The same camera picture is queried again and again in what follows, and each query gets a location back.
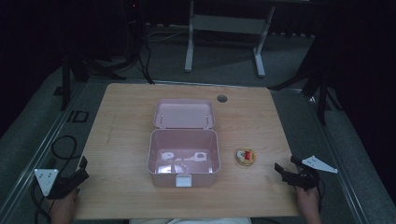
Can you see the grey round table grommet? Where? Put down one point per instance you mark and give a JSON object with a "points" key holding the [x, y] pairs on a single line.
{"points": [[222, 99]]}

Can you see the pink plastic box with lid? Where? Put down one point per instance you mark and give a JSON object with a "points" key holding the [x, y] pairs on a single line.
{"points": [[183, 143]]}

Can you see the white metal desk frame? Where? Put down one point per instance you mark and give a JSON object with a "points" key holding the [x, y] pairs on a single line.
{"points": [[229, 24]]}

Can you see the small round yellow tin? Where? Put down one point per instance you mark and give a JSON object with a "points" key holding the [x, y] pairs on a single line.
{"points": [[246, 157]]}

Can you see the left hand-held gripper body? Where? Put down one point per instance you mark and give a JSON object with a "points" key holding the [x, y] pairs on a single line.
{"points": [[46, 180]]}

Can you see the black metal stand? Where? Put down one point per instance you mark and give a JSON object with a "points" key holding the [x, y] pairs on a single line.
{"points": [[66, 81], [322, 93]]}

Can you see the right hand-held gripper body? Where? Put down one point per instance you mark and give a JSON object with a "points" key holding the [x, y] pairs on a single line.
{"points": [[303, 179]]}

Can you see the person's right hand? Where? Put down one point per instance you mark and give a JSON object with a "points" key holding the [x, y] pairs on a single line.
{"points": [[308, 203]]}

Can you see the person's left hand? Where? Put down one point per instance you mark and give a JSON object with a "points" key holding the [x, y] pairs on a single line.
{"points": [[63, 210]]}

